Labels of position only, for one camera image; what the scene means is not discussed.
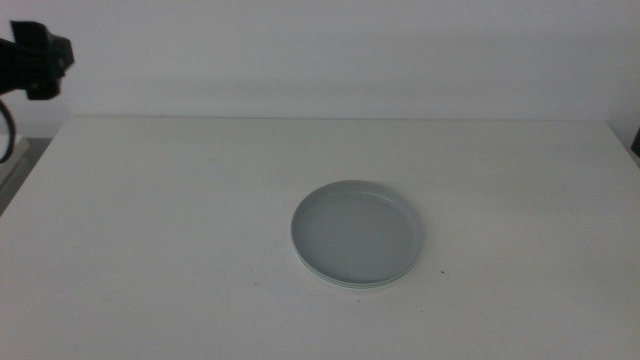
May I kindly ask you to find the thin left gripper cable loop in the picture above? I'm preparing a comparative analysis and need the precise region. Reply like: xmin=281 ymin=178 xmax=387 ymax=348
xmin=0 ymin=98 xmax=18 ymax=165

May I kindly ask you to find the grey shallow bowl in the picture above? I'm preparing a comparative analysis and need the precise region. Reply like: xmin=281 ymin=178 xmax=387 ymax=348
xmin=290 ymin=179 xmax=424 ymax=287

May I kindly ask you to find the pale green shallow bowl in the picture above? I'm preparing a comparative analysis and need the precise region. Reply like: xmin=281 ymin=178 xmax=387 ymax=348
xmin=292 ymin=244 xmax=419 ymax=289

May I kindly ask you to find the white shallow bowl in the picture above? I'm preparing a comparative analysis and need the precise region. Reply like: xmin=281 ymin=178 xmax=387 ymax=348
xmin=299 ymin=262 xmax=409 ymax=291

